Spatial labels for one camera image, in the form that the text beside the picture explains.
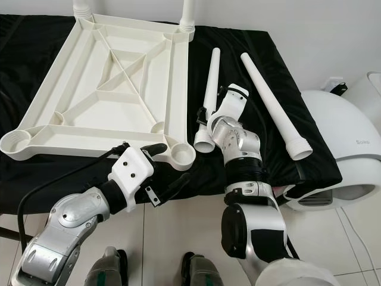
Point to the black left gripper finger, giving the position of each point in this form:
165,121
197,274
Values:
156,149

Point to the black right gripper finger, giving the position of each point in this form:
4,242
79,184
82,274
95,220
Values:
221,92
201,114

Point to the white ribbed plastic table top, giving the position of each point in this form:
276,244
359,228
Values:
41,119

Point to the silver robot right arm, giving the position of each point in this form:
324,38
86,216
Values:
244,155

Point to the black quilted bench cover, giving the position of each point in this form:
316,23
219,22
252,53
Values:
274,77

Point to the silver robot right leg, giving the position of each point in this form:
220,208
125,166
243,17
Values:
208,271

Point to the silver robot leg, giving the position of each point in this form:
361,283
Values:
208,271
112,268

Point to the silver robot left leg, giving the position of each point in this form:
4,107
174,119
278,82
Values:
112,268

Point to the black metal bench leg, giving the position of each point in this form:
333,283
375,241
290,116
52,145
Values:
9,233

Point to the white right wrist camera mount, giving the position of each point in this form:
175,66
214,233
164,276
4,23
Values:
232,104

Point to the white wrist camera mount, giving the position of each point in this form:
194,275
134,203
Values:
132,173
232,104

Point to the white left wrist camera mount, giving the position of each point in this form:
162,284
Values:
132,173

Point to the wall socket with black plug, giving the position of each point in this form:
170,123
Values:
336,87

